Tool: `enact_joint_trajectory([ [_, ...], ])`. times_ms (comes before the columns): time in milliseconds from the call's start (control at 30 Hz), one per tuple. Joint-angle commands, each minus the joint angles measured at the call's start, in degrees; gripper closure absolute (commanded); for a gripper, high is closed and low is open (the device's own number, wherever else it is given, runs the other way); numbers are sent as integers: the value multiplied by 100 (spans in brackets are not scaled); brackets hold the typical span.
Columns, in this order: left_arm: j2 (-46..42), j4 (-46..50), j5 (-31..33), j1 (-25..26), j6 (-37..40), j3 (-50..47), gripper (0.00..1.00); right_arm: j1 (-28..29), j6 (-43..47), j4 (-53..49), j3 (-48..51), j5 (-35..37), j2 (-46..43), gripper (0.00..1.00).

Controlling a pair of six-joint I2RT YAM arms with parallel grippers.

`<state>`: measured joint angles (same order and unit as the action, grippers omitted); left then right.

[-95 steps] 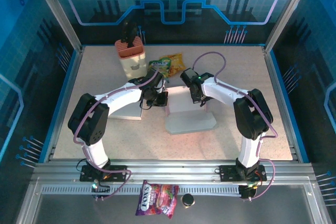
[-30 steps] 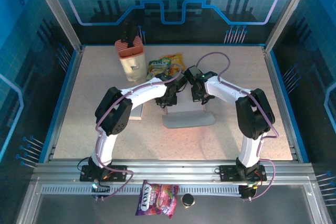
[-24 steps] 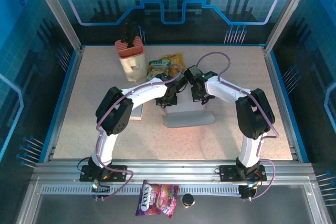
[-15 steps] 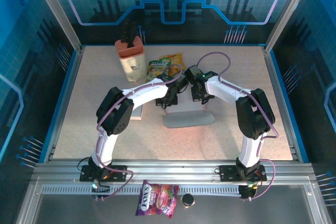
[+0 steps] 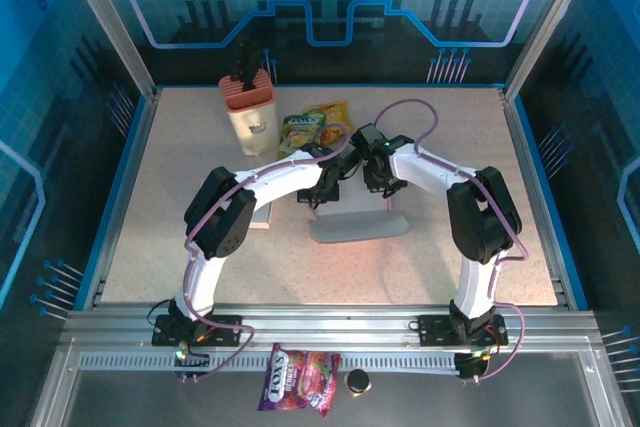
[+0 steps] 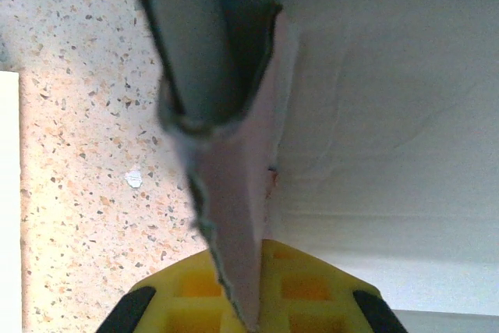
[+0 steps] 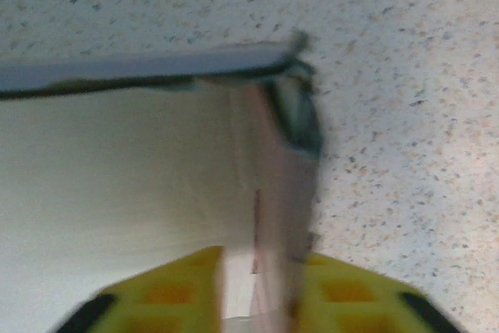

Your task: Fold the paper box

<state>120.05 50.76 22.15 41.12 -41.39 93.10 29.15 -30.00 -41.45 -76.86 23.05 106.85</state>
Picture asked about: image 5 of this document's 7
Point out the grey paper box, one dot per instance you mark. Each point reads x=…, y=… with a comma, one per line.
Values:
x=355, y=229

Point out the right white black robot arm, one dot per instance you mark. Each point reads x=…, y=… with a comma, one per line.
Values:
x=480, y=217

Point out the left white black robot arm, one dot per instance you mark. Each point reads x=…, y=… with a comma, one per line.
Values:
x=220, y=217

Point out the yellow orange candy bag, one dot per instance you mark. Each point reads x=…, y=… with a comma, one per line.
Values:
x=330, y=114

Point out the cream knife block pink insert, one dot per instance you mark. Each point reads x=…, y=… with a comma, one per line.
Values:
x=252, y=122

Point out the purple berries candy bag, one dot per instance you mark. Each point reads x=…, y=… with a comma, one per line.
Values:
x=295, y=377

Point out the small black round cap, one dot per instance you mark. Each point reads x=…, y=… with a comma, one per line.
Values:
x=358, y=382

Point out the black connector module with led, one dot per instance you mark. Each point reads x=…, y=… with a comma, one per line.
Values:
x=472, y=364
x=192, y=359

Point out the grey metal shelf panel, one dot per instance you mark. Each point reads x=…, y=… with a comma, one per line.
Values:
x=150, y=402

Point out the aluminium frame beam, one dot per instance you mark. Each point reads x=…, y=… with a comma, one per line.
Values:
x=325, y=322

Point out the aluminium table side rail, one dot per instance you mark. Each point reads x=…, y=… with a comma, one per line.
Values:
x=127, y=187
x=530, y=187

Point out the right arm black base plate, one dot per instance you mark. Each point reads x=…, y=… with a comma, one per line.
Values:
x=435, y=332

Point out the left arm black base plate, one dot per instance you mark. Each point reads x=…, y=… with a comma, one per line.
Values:
x=165, y=334

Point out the aluminium frame post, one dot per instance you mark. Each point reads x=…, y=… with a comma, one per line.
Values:
x=545, y=22
x=110, y=22

